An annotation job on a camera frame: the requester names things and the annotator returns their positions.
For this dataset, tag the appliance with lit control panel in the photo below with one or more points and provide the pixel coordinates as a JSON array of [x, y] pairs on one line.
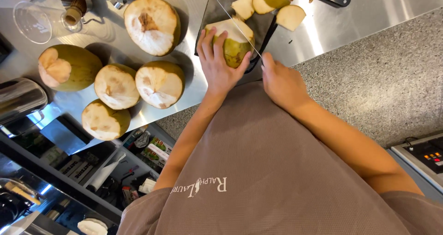
[[424, 157]]

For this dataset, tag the person's left hand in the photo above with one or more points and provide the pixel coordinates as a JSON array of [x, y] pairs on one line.
[[216, 74]]

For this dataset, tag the person's right fingers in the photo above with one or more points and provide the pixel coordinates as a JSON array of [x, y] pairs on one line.
[[268, 63]]

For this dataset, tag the shiny steel shaker tin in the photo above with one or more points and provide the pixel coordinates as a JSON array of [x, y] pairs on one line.
[[20, 101]]

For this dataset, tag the person's brown shirt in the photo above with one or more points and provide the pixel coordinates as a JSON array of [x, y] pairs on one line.
[[263, 172]]

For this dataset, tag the dark grey cutting board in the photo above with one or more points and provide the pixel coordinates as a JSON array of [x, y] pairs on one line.
[[216, 10]]

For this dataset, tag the clear glass cup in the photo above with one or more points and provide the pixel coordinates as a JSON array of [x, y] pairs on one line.
[[36, 22]]

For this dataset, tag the person's right hand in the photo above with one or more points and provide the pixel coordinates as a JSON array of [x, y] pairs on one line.
[[283, 84]]

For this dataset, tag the white coconut husk slice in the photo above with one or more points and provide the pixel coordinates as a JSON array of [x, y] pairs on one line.
[[260, 4], [290, 17], [244, 5]]

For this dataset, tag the under-counter shelf with supplies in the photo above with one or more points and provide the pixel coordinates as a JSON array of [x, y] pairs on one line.
[[86, 179]]

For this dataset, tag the small half-peeled green coconut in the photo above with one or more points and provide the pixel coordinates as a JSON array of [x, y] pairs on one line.
[[235, 46]]

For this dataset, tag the large trimmed green coconut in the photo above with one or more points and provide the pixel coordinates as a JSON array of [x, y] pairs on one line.
[[152, 25]]

